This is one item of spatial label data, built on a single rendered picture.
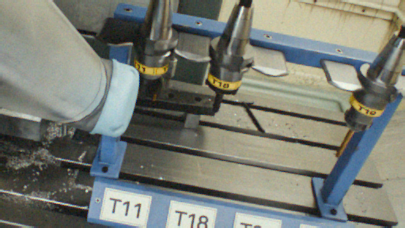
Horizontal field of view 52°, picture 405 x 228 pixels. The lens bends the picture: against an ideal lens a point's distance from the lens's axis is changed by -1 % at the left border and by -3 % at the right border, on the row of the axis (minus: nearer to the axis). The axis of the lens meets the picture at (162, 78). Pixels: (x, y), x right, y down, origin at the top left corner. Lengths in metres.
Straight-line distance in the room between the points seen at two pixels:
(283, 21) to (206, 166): 0.89
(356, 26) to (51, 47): 1.54
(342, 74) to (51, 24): 0.49
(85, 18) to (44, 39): 1.02
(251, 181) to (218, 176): 0.07
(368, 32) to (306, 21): 0.24
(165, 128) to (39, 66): 0.72
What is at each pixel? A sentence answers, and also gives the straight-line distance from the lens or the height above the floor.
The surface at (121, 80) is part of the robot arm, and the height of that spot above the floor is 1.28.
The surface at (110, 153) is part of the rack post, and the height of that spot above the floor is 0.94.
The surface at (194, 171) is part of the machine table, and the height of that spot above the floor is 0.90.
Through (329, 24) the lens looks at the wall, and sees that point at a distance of 1.67.
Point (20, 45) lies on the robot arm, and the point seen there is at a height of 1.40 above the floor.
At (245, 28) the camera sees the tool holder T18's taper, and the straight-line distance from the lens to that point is 0.57.
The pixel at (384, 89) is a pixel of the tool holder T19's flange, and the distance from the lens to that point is 0.65.
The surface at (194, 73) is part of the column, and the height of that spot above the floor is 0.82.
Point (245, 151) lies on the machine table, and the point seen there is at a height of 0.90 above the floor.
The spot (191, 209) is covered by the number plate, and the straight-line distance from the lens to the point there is 0.72.
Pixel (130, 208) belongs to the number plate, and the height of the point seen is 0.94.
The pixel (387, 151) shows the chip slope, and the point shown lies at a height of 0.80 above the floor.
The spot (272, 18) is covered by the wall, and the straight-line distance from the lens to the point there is 1.62.
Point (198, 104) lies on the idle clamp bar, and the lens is 0.91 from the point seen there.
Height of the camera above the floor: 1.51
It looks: 34 degrees down
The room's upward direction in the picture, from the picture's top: 10 degrees clockwise
